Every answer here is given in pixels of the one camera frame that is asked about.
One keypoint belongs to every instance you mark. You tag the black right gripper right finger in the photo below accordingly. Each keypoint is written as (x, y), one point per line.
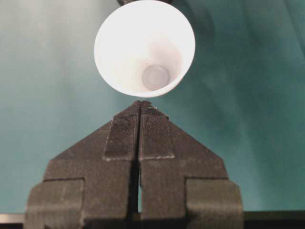
(184, 184)

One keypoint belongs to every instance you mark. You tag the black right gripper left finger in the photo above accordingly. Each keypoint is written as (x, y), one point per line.
(93, 184)

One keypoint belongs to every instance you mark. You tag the white paper cup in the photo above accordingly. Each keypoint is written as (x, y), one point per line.
(144, 48)

